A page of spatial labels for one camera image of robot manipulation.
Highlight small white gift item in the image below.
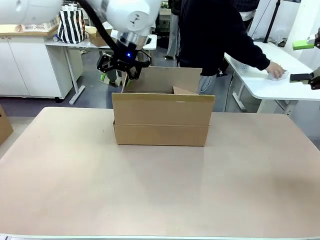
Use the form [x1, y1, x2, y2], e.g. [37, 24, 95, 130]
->
[266, 71, 290, 82]

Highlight white desk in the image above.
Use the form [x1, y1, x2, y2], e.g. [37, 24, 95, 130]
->
[223, 41, 320, 116]

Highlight small open cardboard box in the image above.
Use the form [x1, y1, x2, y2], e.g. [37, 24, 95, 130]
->
[85, 25, 114, 48]

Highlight bystander in white shirt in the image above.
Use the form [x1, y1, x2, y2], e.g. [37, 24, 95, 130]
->
[234, 0, 261, 22]

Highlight brown cardboard shipping box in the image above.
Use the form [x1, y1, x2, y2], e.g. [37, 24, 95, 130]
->
[111, 66, 216, 147]

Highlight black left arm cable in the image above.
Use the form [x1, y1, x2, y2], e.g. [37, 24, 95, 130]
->
[78, 0, 121, 55]

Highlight black stand pole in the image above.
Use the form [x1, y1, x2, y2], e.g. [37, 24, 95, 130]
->
[263, 0, 281, 43]

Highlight white plastic basket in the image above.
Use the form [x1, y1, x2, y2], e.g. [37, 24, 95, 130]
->
[21, 21, 60, 33]

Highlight cardboard box with black mark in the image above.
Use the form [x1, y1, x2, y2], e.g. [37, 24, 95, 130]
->
[0, 104, 14, 146]

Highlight person's left hand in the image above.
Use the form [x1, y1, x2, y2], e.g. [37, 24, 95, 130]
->
[265, 61, 285, 78]

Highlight black white striped bag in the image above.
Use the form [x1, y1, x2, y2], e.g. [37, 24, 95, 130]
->
[57, 6, 87, 45]

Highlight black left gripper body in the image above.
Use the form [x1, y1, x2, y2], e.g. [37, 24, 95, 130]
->
[113, 42, 151, 68]

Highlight person in dark sweatshirt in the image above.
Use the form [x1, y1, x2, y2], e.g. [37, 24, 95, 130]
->
[177, 0, 251, 95]

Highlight white table grey legs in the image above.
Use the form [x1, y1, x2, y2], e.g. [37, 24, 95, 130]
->
[44, 33, 158, 106]

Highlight person's left forearm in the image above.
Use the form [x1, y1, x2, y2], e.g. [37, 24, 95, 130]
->
[237, 37, 272, 73]

